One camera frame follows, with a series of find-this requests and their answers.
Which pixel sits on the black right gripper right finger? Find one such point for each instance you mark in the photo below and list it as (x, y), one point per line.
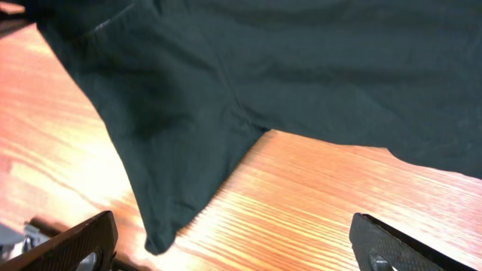
(380, 247)

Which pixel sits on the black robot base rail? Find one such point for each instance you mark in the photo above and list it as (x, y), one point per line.
(36, 231)

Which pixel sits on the black shorts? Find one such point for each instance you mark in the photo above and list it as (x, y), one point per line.
(186, 88)

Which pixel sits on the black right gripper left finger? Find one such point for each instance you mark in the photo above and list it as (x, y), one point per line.
(64, 252)

